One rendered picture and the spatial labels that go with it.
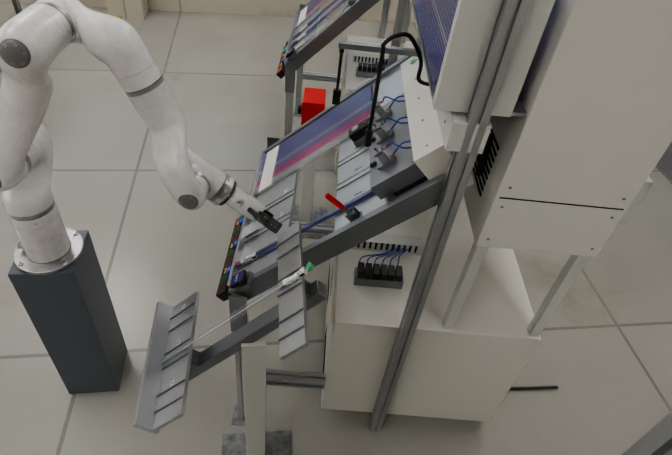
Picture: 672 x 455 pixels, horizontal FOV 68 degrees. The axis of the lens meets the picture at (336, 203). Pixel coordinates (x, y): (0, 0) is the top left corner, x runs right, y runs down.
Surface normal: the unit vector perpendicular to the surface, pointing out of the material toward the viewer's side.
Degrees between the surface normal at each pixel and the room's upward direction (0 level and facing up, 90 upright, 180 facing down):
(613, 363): 0
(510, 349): 90
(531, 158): 90
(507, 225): 90
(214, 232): 0
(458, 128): 90
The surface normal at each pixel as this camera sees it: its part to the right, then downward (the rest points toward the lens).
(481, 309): 0.10, -0.74
